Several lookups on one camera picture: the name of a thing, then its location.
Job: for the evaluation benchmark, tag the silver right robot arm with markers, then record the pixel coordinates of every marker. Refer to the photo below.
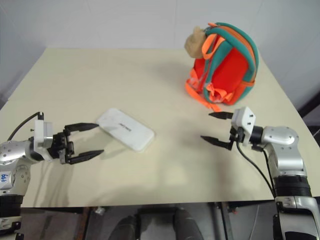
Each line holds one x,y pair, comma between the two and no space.
282,140

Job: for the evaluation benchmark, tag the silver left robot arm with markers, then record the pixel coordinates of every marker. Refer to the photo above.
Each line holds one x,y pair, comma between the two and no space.
15,152

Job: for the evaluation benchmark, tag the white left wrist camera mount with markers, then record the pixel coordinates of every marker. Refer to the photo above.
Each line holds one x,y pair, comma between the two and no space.
41,132

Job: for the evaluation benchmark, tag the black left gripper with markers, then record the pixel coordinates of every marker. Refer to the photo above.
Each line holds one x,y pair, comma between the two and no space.
60,145

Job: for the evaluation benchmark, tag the small metal bracket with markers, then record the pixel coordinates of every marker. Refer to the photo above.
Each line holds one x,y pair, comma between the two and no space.
99,210

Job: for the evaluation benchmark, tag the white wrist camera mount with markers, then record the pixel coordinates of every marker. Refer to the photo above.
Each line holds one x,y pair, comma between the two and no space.
41,132
243,117

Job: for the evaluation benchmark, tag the orange and teal backpack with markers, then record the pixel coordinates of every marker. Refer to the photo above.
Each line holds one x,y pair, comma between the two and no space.
230,70

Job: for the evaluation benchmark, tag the black table frame bar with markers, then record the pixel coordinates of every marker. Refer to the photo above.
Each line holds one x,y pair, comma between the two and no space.
226,222

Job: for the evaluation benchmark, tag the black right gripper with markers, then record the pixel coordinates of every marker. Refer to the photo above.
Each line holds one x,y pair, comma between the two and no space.
237,136

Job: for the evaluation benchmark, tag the beige plush toy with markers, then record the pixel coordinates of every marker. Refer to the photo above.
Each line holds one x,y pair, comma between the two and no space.
193,43

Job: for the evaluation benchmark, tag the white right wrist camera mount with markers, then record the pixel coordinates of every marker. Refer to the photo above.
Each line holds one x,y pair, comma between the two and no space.
243,117

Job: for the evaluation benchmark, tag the white packet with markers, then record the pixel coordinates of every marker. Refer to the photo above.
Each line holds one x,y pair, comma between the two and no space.
125,130

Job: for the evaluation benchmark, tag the dark rounded shape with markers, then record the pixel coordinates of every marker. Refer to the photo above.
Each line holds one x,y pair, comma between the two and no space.
187,225
122,228

